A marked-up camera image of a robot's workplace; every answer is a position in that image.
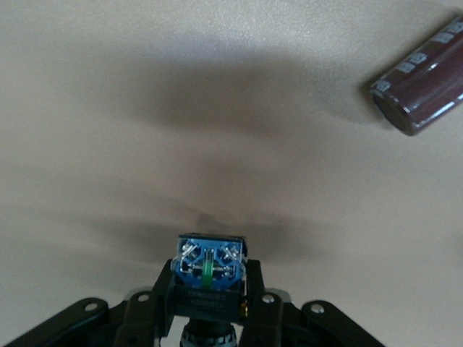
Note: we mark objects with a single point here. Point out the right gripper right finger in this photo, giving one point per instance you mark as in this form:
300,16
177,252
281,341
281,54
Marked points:
267,321

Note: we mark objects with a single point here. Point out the yellow push button blue base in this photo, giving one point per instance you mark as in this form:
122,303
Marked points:
208,264

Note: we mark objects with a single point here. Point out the maroon cylindrical capacitor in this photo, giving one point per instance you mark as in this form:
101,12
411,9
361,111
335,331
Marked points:
427,83

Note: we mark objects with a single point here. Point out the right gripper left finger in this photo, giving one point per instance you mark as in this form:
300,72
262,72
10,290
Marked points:
144,318

